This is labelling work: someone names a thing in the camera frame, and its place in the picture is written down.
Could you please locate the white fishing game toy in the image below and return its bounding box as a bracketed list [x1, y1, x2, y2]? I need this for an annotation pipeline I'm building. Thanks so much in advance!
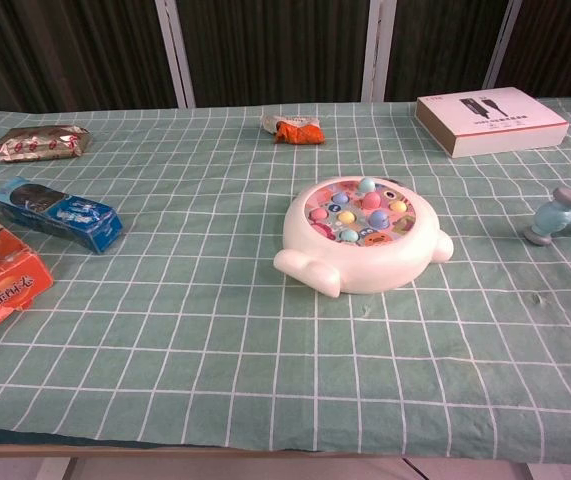
[272, 174, 455, 300]

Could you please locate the white orange snack packet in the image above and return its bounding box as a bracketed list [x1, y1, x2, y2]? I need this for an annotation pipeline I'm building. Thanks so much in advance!
[260, 112, 326, 146]

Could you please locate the green checked tablecloth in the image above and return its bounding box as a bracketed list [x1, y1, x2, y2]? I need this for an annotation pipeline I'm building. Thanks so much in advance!
[0, 97, 571, 459]

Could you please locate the blue cookie box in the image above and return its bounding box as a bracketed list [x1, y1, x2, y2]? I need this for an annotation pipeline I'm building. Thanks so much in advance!
[0, 176, 125, 255]

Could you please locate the silver red snack bag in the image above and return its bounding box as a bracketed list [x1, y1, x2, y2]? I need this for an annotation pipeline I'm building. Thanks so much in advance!
[0, 124, 92, 164]

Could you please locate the orange egg roll box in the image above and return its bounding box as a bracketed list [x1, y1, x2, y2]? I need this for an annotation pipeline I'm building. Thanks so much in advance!
[0, 197, 55, 327]

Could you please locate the white partition post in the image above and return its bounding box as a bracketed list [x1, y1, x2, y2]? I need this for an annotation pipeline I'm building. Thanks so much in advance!
[482, 0, 524, 91]
[154, 0, 196, 109]
[360, 0, 397, 103]

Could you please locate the white cable product box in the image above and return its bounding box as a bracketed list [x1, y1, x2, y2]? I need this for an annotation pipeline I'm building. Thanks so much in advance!
[414, 86, 571, 160]

